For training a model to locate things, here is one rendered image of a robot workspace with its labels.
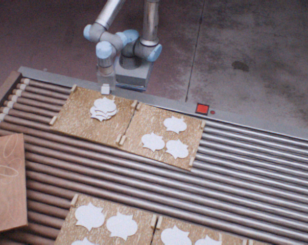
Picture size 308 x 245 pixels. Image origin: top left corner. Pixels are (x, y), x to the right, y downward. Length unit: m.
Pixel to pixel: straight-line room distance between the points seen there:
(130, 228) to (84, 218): 0.22
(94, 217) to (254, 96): 2.34
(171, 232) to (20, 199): 0.70
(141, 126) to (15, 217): 0.80
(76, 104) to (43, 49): 1.97
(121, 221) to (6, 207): 0.51
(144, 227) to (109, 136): 0.55
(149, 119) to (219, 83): 1.73
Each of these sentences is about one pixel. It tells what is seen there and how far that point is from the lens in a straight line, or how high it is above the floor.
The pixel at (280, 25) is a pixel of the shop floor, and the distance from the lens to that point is 4.61.
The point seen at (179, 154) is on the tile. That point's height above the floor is 0.95.
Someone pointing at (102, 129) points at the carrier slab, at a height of 0.94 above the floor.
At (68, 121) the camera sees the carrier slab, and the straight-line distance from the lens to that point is 2.02.
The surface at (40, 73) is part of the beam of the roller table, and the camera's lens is 2.35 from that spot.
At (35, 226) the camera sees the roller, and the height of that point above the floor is 0.92.
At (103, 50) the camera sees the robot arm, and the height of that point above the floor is 1.43.
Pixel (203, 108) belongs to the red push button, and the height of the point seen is 0.93.
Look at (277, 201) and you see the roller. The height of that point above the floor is 0.92.
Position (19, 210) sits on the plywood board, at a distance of 1.67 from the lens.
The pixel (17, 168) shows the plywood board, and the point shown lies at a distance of 1.78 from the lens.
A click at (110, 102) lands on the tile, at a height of 0.98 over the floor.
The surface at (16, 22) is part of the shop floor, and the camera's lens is 4.47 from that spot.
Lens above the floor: 2.49
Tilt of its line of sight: 51 degrees down
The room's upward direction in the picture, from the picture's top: 4 degrees clockwise
